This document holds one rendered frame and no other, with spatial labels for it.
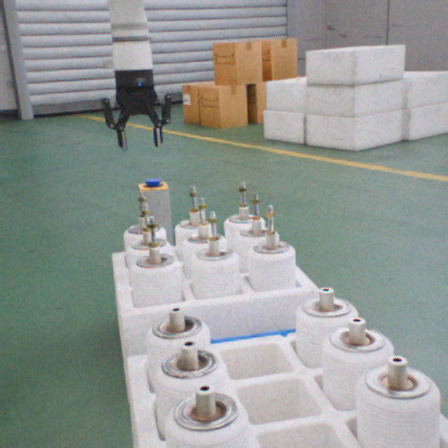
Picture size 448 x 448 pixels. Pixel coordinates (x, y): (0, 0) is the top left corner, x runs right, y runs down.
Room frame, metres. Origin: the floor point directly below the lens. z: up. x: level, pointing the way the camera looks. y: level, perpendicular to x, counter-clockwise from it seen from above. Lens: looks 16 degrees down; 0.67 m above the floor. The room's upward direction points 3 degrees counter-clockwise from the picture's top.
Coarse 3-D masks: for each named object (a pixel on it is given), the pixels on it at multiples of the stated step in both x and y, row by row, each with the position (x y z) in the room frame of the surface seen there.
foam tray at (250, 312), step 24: (120, 264) 1.43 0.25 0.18; (120, 288) 1.28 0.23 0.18; (240, 288) 1.26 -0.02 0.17; (312, 288) 1.22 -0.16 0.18; (120, 312) 1.16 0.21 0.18; (144, 312) 1.15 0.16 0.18; (168, 312) 1.16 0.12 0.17; (192, 312) 1.16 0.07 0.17; (216, 312) 1.17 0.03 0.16; (240, 312) 1.18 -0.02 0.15; (264, 312) 1.19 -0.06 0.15; (288, 312) 1.20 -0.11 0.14; (120, 336) 1.41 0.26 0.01; (144, 336) 1.15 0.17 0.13; (216, 336) 1.17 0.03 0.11
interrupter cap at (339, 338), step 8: (344, 328) 0.88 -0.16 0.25; (368, 328) 0.88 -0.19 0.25; (336, 336) 0.86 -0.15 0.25; (344, 336) 0.86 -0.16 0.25; (368, 336) 0.86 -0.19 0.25; (376, 336) 0.85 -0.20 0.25; (336, 344) 0.83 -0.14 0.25; (344, 344) 0.83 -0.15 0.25; (352, 344) 0.84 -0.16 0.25; (360, 344) 0.84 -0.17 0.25; (368, 344) 0.83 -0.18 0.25; (376, 344) 0.83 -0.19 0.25; (384, 344) 0.83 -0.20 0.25; (352, 352) 0.81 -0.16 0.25; (360, 352) 0.81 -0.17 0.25; (368, 352) 0.81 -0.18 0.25
